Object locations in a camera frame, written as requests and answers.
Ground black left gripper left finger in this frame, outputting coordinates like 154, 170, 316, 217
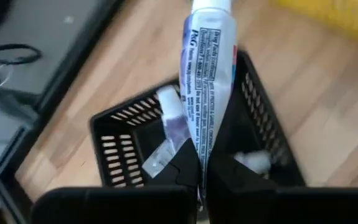
30, 138, 203, 224

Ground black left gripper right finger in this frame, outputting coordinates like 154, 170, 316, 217
206, 151, 358, 224

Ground white travel toothpaste tube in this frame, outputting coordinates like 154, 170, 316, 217
141, 85, 192, 179
179, 0, 238, 202
233, 150, 273, 175

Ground black slotted plastic basket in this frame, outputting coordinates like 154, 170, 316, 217
88, 49, 306, 189

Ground yellow slotted plastic basket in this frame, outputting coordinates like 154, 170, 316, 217
270, 0, 358, 47

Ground black cable loop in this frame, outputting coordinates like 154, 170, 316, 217
0, 43, 43, 65

